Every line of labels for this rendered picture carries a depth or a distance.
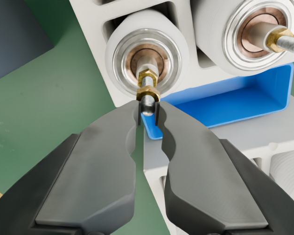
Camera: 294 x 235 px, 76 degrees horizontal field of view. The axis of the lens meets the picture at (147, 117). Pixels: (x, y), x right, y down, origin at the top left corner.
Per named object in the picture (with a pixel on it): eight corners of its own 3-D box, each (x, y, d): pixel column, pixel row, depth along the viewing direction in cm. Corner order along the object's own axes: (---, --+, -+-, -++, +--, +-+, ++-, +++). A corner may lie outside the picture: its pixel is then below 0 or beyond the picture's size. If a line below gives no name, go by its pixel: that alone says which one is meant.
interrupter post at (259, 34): (248, 49, 20) (264, 58, 17) (244, 27, 19) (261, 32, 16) (271, 39, 20) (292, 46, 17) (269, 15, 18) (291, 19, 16)
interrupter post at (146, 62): (138, 76, 22) (137, 88, 19) (134, 55, 20) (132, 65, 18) (159, 73, 21) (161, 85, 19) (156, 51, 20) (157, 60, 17)
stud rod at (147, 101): (150, 65, 18) (151, 101, 12) (153, 75, 19) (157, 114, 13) (140, 70, 19) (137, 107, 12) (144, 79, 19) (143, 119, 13)
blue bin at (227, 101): (149, 114, 54) (150, 141, 44) (137, 79, 48) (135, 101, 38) (259, 86, 49) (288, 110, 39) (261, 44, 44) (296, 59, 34)
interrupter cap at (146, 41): (122, 99, 23) (121, 102, 23) (104, 34, 19) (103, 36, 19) (183, 90, 23) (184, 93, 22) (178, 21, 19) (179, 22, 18)
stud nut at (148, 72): (154, 65, 17) (154, 68, 16) (160, 82, 18) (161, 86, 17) (134, 73, 17) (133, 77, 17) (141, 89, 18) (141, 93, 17)
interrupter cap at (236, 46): (228, 79, 22) (231, 82, 21) (212, 13, 18) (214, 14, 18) (299, 51, 20) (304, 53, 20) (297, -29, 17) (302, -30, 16)
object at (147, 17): (127, 65, 39) (115, 109, 24) (115, 12, 34) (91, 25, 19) (173, 57, 38) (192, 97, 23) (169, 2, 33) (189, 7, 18)
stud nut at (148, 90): (155, 81, 14) (156, 86, 13) (163, 101, 14) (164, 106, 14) (131, 91, 14) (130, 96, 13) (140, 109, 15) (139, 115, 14)
